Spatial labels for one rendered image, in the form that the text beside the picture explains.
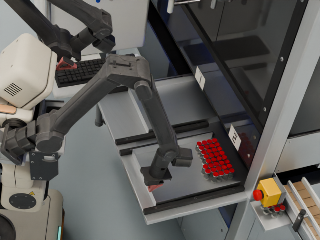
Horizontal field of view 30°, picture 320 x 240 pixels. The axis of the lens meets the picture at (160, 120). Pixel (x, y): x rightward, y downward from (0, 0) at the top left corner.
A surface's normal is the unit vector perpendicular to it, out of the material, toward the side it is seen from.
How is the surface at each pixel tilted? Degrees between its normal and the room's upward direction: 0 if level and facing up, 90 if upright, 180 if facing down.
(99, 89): 95
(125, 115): 0
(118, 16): 90
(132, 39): 90
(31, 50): 42
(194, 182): 0
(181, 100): 0
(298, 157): 90
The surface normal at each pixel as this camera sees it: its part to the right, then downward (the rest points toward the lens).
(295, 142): 0.34, 0.70
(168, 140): 0.10, 0.65
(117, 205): 0.11, -0.69
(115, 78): 0.10, 0.80
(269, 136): -0.93, 0.18
